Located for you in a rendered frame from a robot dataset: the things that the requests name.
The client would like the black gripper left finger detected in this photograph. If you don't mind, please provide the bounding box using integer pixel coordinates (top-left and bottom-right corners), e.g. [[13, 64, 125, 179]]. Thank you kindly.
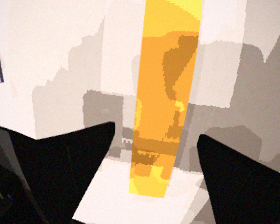
[[0, 122, 115, 224]]

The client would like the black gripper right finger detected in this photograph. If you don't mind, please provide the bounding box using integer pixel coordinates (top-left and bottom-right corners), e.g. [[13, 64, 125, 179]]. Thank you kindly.
[[196, 133, 280, 224]]

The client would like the orange bar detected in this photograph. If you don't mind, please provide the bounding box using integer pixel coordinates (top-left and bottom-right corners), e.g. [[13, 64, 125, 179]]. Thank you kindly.
[[127, 0, 202, 198]]

